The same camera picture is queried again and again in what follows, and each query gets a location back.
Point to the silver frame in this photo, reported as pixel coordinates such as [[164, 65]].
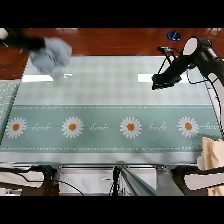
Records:
[[140, 186]]

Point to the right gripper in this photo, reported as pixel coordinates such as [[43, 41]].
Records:
[[166, 80]]

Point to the beige garment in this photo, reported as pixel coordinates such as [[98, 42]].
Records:
[[213, 156]]

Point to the light blue shirt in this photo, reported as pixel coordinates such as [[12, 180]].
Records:
[[51, 55]]

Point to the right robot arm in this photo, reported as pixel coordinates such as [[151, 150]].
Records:
[[203, 55]]

